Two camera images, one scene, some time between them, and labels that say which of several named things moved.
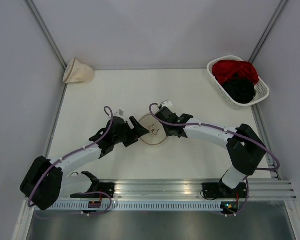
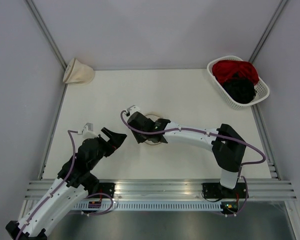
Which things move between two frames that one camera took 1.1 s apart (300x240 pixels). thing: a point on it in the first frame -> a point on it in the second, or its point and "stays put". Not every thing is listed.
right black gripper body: [168, 133] -> [140, 137]
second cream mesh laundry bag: [78, 73] stays put
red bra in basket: [224, 69] stays put
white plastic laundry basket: [262, 90] stays put
